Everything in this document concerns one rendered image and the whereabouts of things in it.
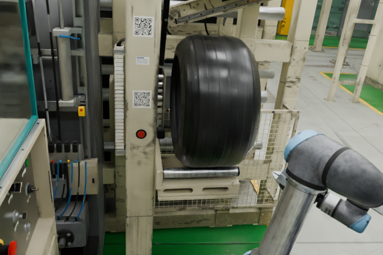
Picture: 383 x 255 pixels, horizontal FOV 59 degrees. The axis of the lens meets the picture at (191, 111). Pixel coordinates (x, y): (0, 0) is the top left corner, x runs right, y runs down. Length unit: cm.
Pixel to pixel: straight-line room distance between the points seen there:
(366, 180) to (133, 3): 93
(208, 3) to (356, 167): 112
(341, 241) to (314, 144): 193
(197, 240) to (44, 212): 141
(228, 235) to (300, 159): 169
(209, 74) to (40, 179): 67
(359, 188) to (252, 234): 178
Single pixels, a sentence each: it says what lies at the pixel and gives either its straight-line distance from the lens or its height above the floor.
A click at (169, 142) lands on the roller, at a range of 172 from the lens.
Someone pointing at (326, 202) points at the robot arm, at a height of 100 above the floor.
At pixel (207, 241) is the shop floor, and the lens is 250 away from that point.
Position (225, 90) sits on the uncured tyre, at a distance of 124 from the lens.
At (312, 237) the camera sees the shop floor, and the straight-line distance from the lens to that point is 275.
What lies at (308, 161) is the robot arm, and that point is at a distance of 93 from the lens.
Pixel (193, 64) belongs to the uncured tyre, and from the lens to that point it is 127.
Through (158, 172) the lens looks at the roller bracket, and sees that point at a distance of 142.
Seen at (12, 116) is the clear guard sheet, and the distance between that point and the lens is 94.
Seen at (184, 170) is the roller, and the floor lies 92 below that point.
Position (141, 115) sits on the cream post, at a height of 115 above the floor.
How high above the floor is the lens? 173
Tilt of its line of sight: 23 degrees down
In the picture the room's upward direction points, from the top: 5 degrees clockwise
